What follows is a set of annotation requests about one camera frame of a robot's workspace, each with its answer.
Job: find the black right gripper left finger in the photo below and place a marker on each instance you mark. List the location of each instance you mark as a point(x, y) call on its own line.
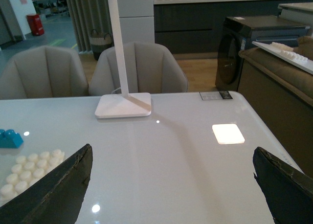
point(56, 198)

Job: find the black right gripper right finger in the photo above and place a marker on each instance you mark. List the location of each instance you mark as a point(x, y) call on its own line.
point(288, 192)

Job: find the white studded base plate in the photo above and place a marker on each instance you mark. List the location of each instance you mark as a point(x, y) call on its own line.
point(28, 170)

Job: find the blue three-stud block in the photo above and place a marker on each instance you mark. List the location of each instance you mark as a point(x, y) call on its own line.
point(10, 139)

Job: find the brown sofa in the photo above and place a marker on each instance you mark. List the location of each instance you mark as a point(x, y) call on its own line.
point(282, 95)

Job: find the white desk lamp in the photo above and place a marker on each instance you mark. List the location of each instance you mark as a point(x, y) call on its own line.
point(125, 104)

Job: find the black white table label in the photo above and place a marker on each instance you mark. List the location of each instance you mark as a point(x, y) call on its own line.
point(216, 95)

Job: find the beige chair left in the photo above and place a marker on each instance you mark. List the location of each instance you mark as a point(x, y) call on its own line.
point(43, 72)

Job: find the beige chair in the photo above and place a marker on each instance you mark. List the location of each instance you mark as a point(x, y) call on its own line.
point(43, 72)
point(150, 68)

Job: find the white tray with plates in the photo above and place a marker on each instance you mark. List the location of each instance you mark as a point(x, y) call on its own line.
point(287, 54)

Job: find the beige chair right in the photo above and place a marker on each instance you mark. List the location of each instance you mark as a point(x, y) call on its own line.
point(150, 68)

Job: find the woven basket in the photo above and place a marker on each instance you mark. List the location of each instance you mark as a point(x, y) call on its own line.
point(99, 41)

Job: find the black washing machine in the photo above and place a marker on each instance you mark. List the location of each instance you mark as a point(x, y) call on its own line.
point(239, 33)

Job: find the dark kitchen counter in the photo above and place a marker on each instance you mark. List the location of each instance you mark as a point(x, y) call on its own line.
point(195, 26)

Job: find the white drawer cabinet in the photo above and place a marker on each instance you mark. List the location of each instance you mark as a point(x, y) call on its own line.
point(132, 21)

